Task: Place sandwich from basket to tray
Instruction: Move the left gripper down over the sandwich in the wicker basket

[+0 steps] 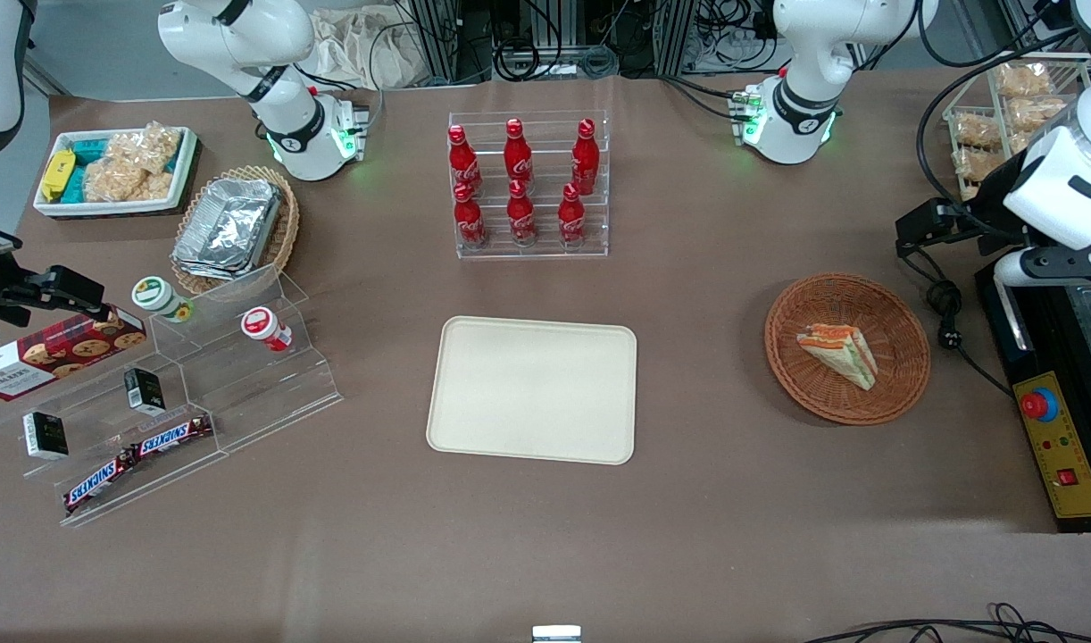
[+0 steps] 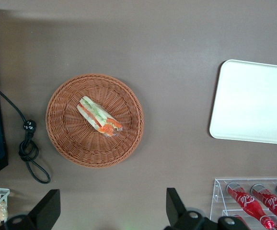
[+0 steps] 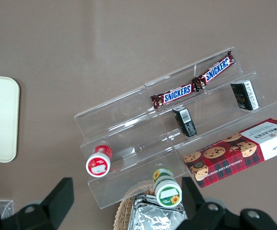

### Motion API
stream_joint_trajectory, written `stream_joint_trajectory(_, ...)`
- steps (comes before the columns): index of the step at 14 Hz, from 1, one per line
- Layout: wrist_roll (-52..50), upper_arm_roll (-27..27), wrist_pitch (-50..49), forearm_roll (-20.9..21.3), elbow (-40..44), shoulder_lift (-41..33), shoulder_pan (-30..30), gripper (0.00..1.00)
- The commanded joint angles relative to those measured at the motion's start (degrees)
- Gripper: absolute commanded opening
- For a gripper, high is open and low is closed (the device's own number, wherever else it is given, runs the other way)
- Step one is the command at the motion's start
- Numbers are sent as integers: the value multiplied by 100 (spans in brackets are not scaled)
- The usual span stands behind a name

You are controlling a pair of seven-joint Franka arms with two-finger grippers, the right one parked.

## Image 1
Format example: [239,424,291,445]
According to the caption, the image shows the bagged bread snack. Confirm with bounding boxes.
[994,62,1054,99]
[954,113,1004,149]
[1006,95,1070,133]
[953,146,1004,187]

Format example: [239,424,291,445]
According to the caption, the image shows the stack of foil trays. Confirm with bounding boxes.
[171,178,284,283]

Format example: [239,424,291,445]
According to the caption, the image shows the teal snack pack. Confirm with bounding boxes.
[62,134,116,205]

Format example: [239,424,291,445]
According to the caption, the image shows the yellow snack pack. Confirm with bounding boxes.
[40,149,76,203]

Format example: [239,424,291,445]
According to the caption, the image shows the cream rectangular plastic tray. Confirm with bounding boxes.
[425,314,639,466]

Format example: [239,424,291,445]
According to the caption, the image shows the small black box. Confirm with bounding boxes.
[22,411,70,461]
[123,366,167,416]

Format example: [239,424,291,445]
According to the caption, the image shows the round brown wicker basket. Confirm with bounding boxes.
[764,271,932,427]

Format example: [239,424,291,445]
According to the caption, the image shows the coiled black background cables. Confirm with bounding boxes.
[490,0,620,83]

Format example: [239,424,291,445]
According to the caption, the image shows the green-lid white cup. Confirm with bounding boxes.
[131,276,195,323]

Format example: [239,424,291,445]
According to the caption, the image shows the brown Snickers bar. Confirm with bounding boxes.
[129,413,215,459]
[62,448,138,515]

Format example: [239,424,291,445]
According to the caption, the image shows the red cola bottle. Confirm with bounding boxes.
[557,182,588,247]
[570,117,601,196]
[506,179,539,247]
[447,123,483,196]
[453,181,488,249]
[504,117,535,185]

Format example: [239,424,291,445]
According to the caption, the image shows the red cookie box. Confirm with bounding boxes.
[0,305,148,402]

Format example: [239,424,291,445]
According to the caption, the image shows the aluminium frame post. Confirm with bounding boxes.
[651,0,700,74]
[410,0,463,83]

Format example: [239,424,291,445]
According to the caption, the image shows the black control box yellow panel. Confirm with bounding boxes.
[973,259,1091,534]

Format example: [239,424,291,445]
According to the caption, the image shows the oval wicker basket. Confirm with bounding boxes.
[170,164,302,297]

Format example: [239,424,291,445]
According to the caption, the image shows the clear acrylic bottle rack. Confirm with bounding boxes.
[446,109,612,261]

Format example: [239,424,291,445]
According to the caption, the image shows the black floor cables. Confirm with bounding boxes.
[803,602,1091,643]

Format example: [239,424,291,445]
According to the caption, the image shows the red-lid white cup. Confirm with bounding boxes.
[240,305,294,353]

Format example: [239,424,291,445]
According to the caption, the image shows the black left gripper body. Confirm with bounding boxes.
[954,207,1027,262]

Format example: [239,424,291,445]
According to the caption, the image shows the black cable with plug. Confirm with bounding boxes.
[903,246,1016,399]

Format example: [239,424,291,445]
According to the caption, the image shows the clear acrylic step shelf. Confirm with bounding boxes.
[0,263,345,530]

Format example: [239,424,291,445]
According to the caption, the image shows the white rectangular bin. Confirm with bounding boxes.
[32,125,201,221]

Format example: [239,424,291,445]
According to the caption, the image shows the bagged rice crackers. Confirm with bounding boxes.
[81,122,186,204]

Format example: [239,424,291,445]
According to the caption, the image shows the crumpled beige cloth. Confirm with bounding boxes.
[306,7,423,91]

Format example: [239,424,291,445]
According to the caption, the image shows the plastic-wrapped triangle sandwich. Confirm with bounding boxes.
[795,322,879,392]

